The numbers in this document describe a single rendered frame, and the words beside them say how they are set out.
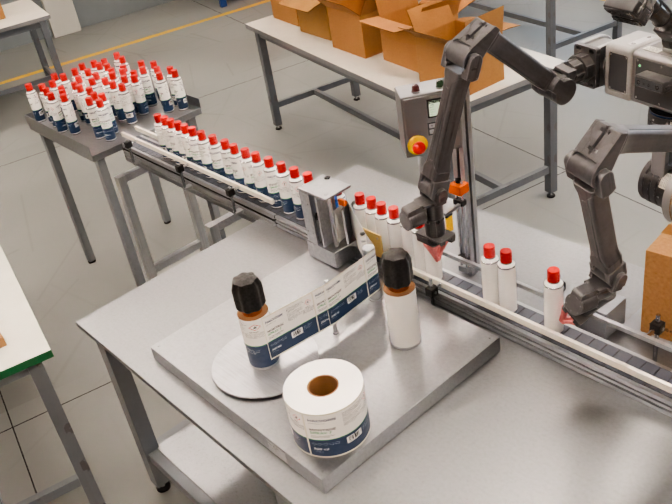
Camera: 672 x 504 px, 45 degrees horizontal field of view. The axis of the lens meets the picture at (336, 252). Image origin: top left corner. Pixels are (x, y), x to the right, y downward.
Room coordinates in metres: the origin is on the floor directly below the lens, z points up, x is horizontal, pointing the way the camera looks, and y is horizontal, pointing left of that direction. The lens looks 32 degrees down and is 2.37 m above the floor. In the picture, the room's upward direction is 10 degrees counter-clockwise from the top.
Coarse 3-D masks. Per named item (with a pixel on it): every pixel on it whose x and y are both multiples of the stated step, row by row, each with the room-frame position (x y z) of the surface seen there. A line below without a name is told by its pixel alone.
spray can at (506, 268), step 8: (504, 248) 1.88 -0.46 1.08; (504, 256) 1.86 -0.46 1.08; (504, 264) 1.86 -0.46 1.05; (512, 264) 1.86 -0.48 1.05; (504, 272) 1.85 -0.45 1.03; (512, 272) 1.85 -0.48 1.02; (504, 280) 1.85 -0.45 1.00; (512, 280) 1.85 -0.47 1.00; (504, 288) 1.85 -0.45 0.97; (512, 288) 1.85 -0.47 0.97; (504, 296) 1.85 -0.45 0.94; (512, 296) 1.85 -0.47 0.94; (504, 304) 1.85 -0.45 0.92; (512, 304) 1.85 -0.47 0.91
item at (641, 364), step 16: (304, 224) 2.56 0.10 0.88; (464, 288) 2.01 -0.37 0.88; (480, 288) 2.00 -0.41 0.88; (512, 320) 1.82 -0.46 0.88; (544, 336) 1.73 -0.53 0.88; (576, 336) 1.70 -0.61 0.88; (576, 352) 1.64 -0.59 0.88; (608, 352) 1.62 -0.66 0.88; (624, 352) 1.61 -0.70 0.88; (608, 368) 1.56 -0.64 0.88; (640, 368) 1.55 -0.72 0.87; (656, 368) 1.53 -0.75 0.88
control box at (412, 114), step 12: (408, 84) 2.22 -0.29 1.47; (420, 84) 2.21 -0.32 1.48; (432, 84) 2.19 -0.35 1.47; (396, 96) 2.20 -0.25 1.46; (408, 96) 2.14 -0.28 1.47; (420, 96) 2.14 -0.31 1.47; (432, 96) 2.13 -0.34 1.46; (408, 108) 2.13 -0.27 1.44; (420, 108) 2.13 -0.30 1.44; (408, 120) 2.13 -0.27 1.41; (420, 120) 2.13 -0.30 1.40; (432, 120) 2.13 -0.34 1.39; (408, 132) 2.13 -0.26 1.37; (420, 132) 2.13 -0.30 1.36; (408, 144) 2.13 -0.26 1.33; (456, 144) 2.13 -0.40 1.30; (408, 156) 2.14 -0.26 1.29
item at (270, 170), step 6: (270, 156) 2.74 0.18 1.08; (264, 162) 2.73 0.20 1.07; (270, 162) 2.72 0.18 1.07; (264, 168) 2.73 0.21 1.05; (270, 168) 2.72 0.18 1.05; (276, 168) 2.73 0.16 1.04; (264, 174) 2.73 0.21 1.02; (270, 174) 2.71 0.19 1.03; (270, 180) 2.71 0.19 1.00; (276, 180) 2.71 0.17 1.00; (270, 186) 2.71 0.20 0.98; (276, 186) 2.71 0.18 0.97; (270, 192) 2.72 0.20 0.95; (276, 192) 2.71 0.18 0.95; (276, 198) 2.71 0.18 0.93; (276, 204) 2.71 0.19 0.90
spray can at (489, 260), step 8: (488, 248) 1.90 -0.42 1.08; (488, 256) 1.90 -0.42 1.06; (496, 256) 1.91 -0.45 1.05; (488, 264) 1.89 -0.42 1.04; (496, 264) 1.89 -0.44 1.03; (488, 272) 1.89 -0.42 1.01; (496, 272) 1.89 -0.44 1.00; (488, 280) 1.89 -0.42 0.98; (496, 280) 1.89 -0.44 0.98; (488, 288) 1.89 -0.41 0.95; (496, 288) 1.89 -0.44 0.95; (488, 296) 1.89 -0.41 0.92; (496, 296) 1.89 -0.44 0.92; (496, 304) 1.89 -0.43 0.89
